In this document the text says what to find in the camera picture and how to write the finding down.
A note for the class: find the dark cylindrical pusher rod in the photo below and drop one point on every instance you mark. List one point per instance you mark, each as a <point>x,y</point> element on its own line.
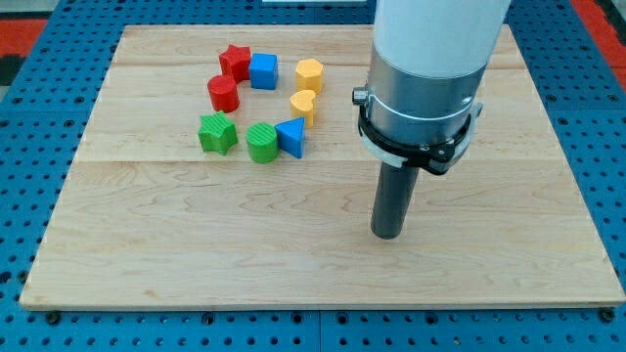
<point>395,189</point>

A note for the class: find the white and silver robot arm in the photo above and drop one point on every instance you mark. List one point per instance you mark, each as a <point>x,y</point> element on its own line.
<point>417,108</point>

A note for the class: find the yellow hexagon block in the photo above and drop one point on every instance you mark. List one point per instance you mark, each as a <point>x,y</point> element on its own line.
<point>309,75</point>

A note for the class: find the red cylinder block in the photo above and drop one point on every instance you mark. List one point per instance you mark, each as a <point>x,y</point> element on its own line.
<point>223,93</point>

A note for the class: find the red star block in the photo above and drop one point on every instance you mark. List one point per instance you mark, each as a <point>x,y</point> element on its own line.
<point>234,62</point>

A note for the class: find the blue triangle block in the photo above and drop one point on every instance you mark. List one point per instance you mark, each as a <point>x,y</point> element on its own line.
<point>291,136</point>

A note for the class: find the blue cube block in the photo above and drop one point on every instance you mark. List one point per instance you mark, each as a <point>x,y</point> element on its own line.
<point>263,71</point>

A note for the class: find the green cylinder block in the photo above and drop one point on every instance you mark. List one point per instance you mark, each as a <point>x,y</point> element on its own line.
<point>262,143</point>

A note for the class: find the wooden board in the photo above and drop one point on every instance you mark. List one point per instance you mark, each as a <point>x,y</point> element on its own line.
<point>146,221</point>

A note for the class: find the green star block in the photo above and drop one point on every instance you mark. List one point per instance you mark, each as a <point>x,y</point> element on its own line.
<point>217,133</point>

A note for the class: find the yellow heart block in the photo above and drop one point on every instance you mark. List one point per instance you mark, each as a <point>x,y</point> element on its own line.
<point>303,104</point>

